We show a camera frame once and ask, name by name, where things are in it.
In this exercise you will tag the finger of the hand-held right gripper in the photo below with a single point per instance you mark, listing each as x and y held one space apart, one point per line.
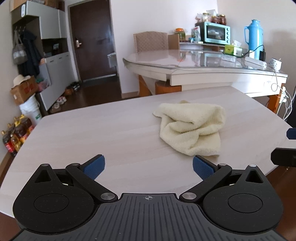
284 157
291 134

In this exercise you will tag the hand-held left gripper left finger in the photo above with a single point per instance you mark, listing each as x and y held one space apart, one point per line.
94 166

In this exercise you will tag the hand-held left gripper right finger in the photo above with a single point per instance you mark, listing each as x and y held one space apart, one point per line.
202 168

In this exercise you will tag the cream terry towel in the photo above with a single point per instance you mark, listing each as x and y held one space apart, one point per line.
189 129

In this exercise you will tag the white dotted mug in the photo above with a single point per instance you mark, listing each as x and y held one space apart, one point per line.
274 63

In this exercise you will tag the row of shoes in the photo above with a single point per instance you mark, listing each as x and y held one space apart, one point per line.
61 100

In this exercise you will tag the white power strip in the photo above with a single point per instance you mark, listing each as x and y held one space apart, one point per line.
255 62

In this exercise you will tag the black power adapter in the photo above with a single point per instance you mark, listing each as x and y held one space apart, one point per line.
263 56

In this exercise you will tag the cluster of oil bottles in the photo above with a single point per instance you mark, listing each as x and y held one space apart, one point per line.
17 134

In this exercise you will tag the white plastic bucket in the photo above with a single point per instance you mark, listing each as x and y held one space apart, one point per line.
31 111

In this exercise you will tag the pink green plastic bag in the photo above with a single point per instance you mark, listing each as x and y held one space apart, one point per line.
42 84

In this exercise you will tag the red printed cardboard box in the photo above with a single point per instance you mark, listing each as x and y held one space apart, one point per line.
25 92

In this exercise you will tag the green tissue box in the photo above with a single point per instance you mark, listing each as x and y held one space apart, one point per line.
232 49

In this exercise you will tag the blue thermos flask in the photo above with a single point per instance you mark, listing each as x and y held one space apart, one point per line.
254 37

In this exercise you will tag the straw hat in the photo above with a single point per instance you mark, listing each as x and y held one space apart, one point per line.
20 80

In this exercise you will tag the white glass-topped dining table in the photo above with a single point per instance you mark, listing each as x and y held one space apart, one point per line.
161 58

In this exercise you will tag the teal toaster oven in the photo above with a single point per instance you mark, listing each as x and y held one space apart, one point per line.
216 33

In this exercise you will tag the brown wooden board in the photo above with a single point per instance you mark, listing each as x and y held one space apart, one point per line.
174 41

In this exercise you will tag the dark hanging coat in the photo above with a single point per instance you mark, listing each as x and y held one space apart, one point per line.
32 53

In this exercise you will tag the dark brown door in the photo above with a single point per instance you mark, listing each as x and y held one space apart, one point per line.
94 34

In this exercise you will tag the red preserve jar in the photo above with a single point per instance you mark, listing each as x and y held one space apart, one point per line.
215 20
222 20

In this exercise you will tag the white snack packet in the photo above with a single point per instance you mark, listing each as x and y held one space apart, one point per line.
196 33

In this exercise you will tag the orange-lidded pickle jar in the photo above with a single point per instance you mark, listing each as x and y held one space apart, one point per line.
180 34

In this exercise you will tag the beige quilted chair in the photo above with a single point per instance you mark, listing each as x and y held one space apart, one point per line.
150 41

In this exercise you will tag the grey tote bag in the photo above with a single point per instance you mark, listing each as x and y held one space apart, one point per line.
19 52

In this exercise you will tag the pale glass jar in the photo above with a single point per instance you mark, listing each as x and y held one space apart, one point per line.
205 17

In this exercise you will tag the grey hallway cabinet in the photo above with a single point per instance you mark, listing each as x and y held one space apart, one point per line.
50 25

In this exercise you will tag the plain cardboard box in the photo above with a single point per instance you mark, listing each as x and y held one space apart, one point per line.
16 5
54 4

